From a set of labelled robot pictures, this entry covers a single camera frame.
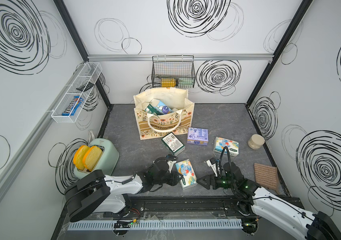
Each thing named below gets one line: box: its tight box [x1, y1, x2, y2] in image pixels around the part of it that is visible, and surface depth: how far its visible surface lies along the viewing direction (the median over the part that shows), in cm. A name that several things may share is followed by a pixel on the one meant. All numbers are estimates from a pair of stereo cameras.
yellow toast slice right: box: [82, 145, 103, 172], surface depth 72 cm
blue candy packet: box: [61, 96, 84, 116], surface depth 71 cm
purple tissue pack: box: [187, 127, 209, 146], surface depth 98 cm
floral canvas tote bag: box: [133, 87, 195, 140], surface depth 92 cm
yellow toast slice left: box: [73, 145, 90, 170], surface depth 71 cm
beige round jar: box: [247, 134, 265, 150], surface depth 94 cm
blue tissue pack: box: [155, 100, 174, 115], surface depth 91 cm
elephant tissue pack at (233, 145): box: [213, 136, 239, 157], surface depth 93 cm
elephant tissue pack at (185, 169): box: [175, 159, 198, 191], surface depth 82 cm
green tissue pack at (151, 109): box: [144, 103, 165, 116], surface depth 89 cm
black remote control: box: [76, 82, 95, 92], surface depth 82 cm
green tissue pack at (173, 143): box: [161, 132, 186, 156], surface depth 93 cm
